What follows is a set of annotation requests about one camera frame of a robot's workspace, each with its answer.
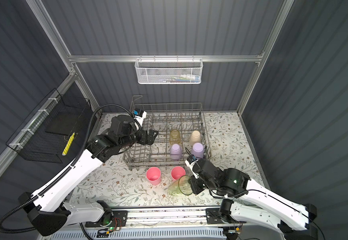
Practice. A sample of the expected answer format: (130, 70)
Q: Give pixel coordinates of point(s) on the white mesh wall basket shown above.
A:
(150, 71)

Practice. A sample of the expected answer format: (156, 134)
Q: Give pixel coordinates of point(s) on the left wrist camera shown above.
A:
(139, 116)

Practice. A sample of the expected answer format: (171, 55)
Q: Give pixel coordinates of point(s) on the lilac cup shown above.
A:
(176, 152)
(198, 150)

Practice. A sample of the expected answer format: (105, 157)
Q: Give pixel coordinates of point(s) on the grey wire dish rack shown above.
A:
(163, 117)

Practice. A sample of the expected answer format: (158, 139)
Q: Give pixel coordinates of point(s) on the yellow transparent cup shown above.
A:
(175, 137)

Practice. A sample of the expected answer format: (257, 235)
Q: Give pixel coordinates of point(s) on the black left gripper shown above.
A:
(150, 136)

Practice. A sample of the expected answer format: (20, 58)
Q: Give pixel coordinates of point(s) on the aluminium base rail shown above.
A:
(168, 217)

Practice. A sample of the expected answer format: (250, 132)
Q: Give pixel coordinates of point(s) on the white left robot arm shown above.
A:
(45, 207)

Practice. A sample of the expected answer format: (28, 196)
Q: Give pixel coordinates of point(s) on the pink cup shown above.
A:
(177, 173)
(153, 175)

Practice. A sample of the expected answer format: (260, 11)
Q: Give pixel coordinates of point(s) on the white vented cover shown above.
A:
(204, 233)

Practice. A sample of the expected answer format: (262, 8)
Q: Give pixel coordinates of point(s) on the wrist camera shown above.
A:
(139, 116)
(191, 161)

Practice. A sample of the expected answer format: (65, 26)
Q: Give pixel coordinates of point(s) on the green transparent cup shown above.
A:
(181, 187)

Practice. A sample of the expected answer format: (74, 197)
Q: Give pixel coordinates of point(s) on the yellow brush in basket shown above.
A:
(68, 144)

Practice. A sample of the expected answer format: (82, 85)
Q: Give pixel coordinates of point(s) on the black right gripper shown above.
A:
(195, 188)

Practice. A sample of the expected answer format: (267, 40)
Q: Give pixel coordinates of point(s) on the black wire wall basket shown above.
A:
(44, 136)

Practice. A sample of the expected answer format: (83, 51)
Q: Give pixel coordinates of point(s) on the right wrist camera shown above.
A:
(191, 161)

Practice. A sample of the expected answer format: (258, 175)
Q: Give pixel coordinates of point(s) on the tubes in white basket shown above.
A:
(188, 78)

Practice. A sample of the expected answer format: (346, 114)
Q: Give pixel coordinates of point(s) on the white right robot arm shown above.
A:
(245, 200)

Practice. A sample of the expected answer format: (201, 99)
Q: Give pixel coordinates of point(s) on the beige cup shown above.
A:
(195, 137)

